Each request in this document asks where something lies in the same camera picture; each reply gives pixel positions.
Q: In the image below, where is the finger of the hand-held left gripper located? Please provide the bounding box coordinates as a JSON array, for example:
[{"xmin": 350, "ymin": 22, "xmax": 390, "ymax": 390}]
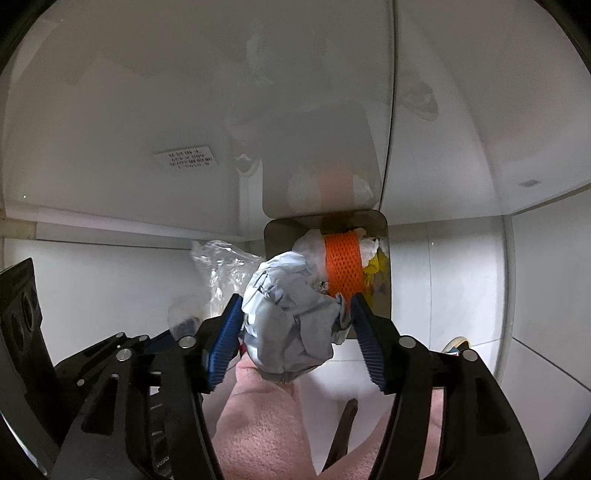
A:
[
  {"xmin": 145, "ymin": 383, "xmax": 175, "ymax": 469},
  {"xmin": 54, "ymin": 330, "xmax": 183, "ymax": 393}
]

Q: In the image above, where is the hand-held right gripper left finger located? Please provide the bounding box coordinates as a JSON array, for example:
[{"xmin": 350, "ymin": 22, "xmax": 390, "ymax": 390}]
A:
[{"xmin": 51, "ymin": 293, "xmax": 245, "ymax": 480}]

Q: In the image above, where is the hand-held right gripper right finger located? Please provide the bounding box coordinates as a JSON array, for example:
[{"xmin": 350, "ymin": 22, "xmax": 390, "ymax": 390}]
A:
[{"xmin": 348, "ymin": 293, "xmax": 541, "ymax": 480}]

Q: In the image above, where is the metal rimmed waste bin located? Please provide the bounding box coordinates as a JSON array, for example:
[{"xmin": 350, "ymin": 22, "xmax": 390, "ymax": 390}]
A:
[{"xmin": 263, "ymin": 209, "xmax": 392, "ymax": 341}]

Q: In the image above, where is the grey paper ball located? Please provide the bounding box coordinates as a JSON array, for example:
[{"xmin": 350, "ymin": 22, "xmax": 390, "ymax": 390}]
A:
[{"xmin": 240, "ymin": 250, "xmax": 348, "ymax": 385}]

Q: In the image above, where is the clear plastic bag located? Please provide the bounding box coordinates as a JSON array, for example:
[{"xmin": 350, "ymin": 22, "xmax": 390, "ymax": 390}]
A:
[{"xmin": 167, "ymin": 239, "xmax": 265, "ymax": 335}]

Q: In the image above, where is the pink fleece clothing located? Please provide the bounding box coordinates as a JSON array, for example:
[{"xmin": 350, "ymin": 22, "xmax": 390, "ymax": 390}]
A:
[{"xmin": 210, "ymin": 357, "xmax": 446, "ymax": 480}]

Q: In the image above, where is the yellow wrapper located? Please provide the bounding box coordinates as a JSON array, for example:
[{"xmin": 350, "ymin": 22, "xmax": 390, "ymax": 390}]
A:
[{"xmin": 364, "ymin": 249, "xmax": 389, "ymax": 289}]

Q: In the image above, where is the white rimmed object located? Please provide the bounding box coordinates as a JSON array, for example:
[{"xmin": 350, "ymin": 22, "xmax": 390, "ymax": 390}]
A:
[{"xmin": 443, "ymin": 335, "xmax": 476, "ymax": 357}]

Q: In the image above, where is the orange foam mesh net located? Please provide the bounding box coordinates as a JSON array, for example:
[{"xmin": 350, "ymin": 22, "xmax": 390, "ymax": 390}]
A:
[{"xmin": 322, "ymin": 230, "xmax": 365, "ymax": 298}]

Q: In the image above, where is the white crumpled tissue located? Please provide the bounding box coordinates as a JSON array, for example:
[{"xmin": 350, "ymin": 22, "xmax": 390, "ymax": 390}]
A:
[
  {"xmin": 294, "ymin": 230, "xmax": 329, "ymax": 271},
  {"xmin": 359, "ymin": 225, "xmax": 385, "ymax": 266}
]

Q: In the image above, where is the white label sticker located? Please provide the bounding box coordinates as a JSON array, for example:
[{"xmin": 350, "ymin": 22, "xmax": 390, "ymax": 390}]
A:
[{"xmin": 154, "ymin": 146, "xmax": 217, "ymax": 171}]

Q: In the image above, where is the white glossy cabinet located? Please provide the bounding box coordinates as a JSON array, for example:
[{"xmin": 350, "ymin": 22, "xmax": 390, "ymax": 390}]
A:
[{"xmin": 0, "ymin": 0, "xmax": 591, "ymax": 480}]

